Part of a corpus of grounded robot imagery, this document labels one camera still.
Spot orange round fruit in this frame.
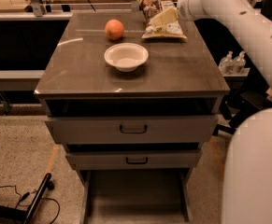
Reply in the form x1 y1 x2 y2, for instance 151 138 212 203
105 20 124 40

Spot grey bottom drawer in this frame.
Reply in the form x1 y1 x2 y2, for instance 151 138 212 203
66 150 202 170

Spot black floor cable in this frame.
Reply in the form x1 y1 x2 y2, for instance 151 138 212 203
0 128 61 224

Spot grey middle drawer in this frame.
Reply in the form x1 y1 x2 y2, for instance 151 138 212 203
45 115 218 144

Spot grey drawer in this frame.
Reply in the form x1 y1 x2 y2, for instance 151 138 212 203
66 150 202 170
45 115 218 144

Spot black stand base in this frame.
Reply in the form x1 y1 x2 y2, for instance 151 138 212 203
0 173 55 224

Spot grey metal drawer cabinet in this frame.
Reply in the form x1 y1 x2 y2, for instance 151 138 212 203
35 12 229 224

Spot black office chair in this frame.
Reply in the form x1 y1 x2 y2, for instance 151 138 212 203
213 0 272 135

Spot white paper bowl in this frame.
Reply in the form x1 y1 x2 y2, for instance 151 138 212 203
104 43 149 72

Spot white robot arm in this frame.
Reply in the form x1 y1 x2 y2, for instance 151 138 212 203
177 0 272 224

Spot brown chip bag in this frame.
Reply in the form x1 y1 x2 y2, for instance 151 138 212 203
137 0 186 39

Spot right clear sanitizer bottle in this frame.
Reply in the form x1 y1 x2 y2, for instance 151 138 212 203
232 51 246 74

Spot left clear sanitizer bottle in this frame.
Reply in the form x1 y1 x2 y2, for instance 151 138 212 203
219 51 233 75

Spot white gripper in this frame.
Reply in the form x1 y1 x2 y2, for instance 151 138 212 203
150 0 205 26

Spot clear sanitizer bottle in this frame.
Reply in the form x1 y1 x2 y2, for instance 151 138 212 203
219 51 233 75
232 51 246 74

